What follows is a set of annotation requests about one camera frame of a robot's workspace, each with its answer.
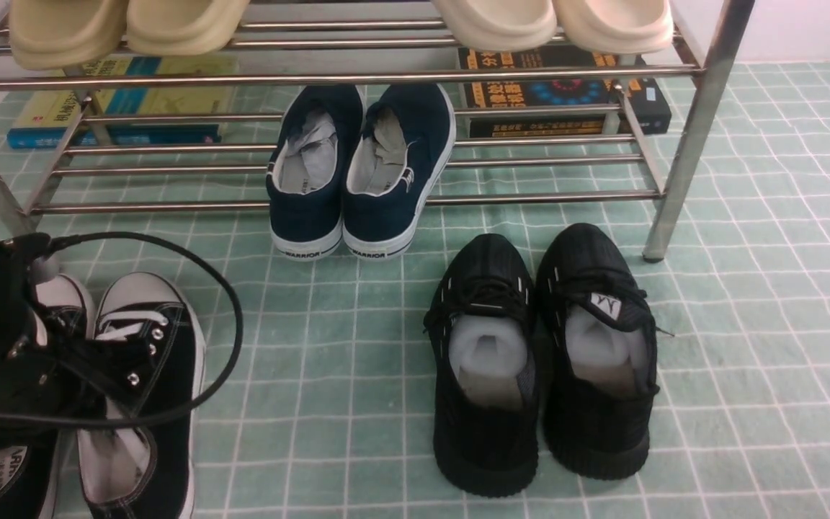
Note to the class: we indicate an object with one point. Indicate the black book stack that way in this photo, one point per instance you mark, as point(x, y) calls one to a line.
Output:
point(566, 90)

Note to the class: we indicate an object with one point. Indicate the navy slip-on shoe left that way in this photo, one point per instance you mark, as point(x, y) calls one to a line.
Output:
point(319, 132)

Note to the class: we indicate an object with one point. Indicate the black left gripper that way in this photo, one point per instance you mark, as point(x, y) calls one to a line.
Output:
point(42, 369)

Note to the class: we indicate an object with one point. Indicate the black knit sneaker right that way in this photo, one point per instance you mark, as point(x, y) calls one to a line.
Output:
point(604, 346)

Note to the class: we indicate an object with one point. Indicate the metal shoe rack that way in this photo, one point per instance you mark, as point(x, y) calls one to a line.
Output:
point(88, 152)

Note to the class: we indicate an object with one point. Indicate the black knit sneaker left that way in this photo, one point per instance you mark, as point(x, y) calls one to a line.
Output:
point(480, 325)

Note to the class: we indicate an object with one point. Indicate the navy slip-on shoe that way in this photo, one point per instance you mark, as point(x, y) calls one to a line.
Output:
point(319, 132)
point(405, 144)

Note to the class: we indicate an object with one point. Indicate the cream slipper inner right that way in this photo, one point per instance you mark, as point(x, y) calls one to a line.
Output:
point(499, 26)

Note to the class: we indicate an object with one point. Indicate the cream slipper far right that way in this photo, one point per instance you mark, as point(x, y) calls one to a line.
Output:
point(617, 27)

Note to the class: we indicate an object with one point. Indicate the tan slipper far left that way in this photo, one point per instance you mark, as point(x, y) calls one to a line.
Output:
point(47, 35)

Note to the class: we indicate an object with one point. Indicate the black knit sneaker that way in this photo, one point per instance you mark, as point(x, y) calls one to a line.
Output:
point(480, 325)
point(604, 346)

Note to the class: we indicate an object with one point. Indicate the black canvas sneaker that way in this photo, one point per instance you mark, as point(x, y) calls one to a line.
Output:
point(29, 472)
point(146, 472)

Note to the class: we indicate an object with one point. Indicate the yellow blue book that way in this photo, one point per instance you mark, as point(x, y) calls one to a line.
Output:
point(45, 118)

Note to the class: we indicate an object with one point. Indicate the tan slipper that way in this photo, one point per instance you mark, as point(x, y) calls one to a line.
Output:
point(47, 35)
point(182, 28)

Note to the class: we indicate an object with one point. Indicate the green checkered tablecloth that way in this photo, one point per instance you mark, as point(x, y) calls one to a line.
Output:
point(329, 412)

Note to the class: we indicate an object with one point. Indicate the cream slipper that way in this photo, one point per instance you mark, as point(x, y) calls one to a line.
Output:
point(617, 27)
point(499, 26)

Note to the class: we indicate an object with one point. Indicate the navy slip-on shoe right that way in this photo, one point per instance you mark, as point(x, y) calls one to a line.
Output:
point(405, 144)

